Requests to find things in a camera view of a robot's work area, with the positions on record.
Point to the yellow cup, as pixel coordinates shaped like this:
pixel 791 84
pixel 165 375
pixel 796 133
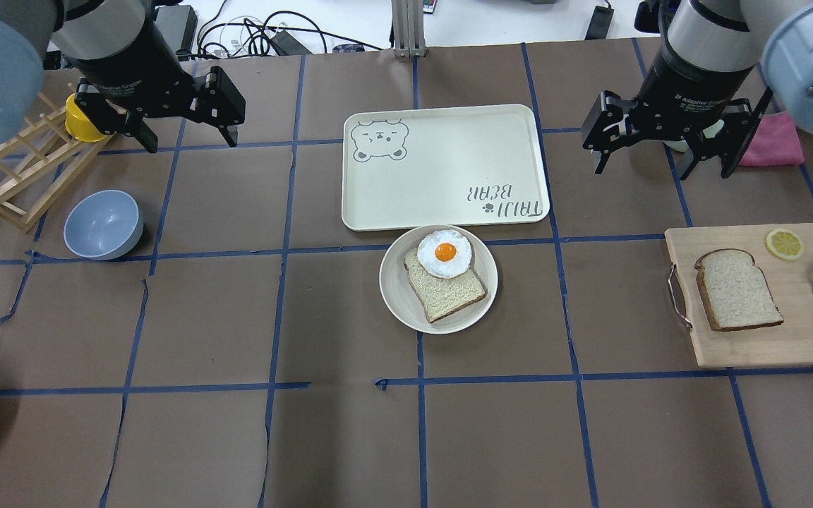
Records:
pixel 79 126

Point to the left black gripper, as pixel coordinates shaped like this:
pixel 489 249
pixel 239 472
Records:
pixel 140 72

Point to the pink cloth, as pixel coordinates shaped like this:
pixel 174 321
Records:
pixel 775 143

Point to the wooden cutting board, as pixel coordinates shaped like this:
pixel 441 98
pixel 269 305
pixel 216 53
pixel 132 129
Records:
pixel 790 284

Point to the wooden cup rack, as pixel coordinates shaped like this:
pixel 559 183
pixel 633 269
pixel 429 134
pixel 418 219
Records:
pixel 40 163

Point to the lemon slice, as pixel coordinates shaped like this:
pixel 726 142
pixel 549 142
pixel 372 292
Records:
pixel 784 244

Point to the blue bowl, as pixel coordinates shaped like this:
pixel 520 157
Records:
pixel 103 226

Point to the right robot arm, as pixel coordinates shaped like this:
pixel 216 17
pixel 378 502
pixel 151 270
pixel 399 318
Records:
pixel 720 64

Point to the cream bear tray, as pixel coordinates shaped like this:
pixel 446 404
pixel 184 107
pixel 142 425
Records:
pixel 461 166

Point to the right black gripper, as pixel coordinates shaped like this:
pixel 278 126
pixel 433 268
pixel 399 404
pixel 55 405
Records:
pixel 689 81

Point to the fried egg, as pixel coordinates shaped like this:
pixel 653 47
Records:
pixel 445 254

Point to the bread slice on plate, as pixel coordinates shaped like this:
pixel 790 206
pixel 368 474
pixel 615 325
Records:
pixel 442 297

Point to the bread slice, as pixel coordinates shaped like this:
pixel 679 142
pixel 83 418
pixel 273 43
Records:
pixel 734 292
pixel 442 297

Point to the cream round plate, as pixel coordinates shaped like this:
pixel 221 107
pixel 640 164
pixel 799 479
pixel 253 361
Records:
pixel 402 300

